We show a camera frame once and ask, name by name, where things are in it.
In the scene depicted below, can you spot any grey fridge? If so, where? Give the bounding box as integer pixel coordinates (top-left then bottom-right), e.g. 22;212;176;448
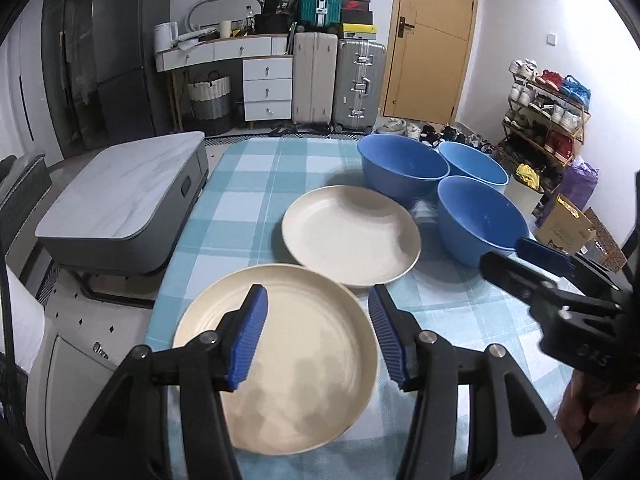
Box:
90;0;173;136

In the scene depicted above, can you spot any beige suitcase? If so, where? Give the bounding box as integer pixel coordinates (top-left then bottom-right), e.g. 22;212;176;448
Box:
292;31;339;131

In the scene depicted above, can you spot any dark grey chair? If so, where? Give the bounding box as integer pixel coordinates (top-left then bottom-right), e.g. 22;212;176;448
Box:
0;155;53;281

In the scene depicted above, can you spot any dark glass cabinet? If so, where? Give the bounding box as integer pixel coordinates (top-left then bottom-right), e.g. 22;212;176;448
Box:
40;0;101;156

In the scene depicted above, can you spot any oval mirror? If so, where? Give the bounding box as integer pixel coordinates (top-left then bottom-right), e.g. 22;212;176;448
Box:
187;0;263;33

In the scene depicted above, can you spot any scattered shoes group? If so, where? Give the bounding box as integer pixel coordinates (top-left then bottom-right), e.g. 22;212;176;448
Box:
380;116;496;153

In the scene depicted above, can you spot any metal shoe rack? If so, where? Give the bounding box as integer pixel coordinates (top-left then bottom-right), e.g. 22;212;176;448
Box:
500;57;593;193

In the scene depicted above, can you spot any printed cardboard box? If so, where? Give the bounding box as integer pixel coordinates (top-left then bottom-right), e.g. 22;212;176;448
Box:
535;194;598;256

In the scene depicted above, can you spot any white vanity desk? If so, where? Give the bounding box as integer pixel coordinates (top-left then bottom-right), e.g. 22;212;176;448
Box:
154;35;296;133

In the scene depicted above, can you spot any blue bowl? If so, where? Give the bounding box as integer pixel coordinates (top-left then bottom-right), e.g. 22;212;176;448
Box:
437;141;511;193
436;176;531;267
357;133;451;206

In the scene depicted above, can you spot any cream plate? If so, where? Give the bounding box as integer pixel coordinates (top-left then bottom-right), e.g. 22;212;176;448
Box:
281;185;422;288
172;263;379;456

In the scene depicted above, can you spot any white kettle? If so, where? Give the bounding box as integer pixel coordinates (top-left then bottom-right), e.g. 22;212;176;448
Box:
153;22;179;53

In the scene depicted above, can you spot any brown patterned doormat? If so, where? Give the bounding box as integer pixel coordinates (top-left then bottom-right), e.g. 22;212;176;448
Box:
585;207;628;273

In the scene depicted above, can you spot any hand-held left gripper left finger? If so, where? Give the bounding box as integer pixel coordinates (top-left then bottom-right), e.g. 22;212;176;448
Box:
57;284;269;480

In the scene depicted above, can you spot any shelved shoes group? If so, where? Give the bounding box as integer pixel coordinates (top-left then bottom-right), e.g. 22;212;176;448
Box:
502;58;592;186

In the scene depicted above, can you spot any black bag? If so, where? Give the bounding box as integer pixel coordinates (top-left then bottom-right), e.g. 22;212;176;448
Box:
256;0;293;33

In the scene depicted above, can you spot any person's right hand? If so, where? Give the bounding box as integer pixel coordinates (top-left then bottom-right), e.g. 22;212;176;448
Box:
557;374;623;456

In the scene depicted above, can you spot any yellow bag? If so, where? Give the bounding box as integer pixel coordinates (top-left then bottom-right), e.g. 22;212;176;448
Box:
515;162;542;189

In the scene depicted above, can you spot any light grey cabinet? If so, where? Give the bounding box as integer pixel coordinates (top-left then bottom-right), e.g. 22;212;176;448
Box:
25;330;168;480

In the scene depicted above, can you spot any purple bag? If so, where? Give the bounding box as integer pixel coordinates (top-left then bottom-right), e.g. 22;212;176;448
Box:
555;157;599;211

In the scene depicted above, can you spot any grey white laundry basket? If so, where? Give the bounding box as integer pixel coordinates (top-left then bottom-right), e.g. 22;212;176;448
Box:
187;72;233;136

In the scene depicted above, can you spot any silver suitcase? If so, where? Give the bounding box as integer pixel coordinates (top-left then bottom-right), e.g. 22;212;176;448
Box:
334;38;387;133

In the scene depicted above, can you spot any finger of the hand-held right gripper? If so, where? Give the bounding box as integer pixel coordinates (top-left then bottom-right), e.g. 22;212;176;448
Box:
514;236;627;304
479;250;622;317

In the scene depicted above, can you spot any teal checked tablecloth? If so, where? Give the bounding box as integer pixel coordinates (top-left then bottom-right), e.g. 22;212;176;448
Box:
145;136;576;480

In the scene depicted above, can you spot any grey marble coffee table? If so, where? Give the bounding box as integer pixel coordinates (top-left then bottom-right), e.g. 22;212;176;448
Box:
35;131;210;276

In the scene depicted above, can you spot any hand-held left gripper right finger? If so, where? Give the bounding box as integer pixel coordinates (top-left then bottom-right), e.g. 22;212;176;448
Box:
368;284;583;480

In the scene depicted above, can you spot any wooden door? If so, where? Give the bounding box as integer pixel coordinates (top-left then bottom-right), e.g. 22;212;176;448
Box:
382;0;481;126

